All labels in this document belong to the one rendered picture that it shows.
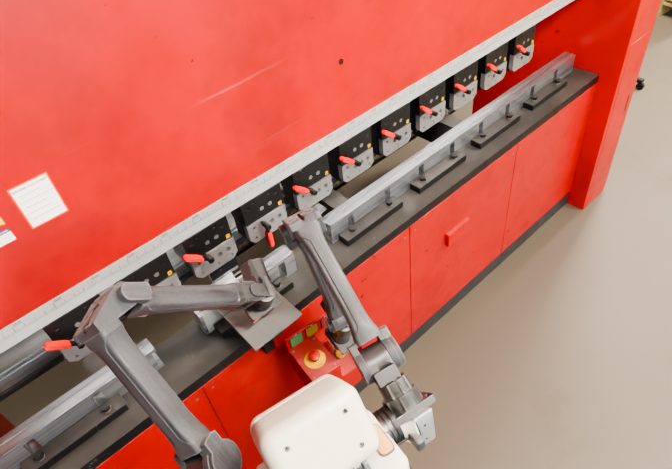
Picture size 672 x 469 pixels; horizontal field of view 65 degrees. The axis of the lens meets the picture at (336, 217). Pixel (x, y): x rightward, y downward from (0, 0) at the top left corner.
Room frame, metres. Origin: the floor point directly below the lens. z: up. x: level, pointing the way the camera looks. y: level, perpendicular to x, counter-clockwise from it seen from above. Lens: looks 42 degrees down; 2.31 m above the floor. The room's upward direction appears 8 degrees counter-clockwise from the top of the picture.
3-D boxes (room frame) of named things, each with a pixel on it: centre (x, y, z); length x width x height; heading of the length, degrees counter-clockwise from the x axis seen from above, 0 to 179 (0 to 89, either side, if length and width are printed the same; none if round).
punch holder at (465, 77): (1.89, -0.56, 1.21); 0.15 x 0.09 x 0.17; 127
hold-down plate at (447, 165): (1.74, -0.46, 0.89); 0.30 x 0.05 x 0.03; 127
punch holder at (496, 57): (2.01, -0.72, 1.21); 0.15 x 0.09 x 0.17; 127
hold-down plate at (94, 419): (0.79, 0.83, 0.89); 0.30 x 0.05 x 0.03; 127
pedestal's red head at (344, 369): (1.03, 0.10, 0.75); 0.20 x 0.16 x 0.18; 120
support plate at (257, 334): (1.07, 0.30, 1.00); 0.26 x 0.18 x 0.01; 37
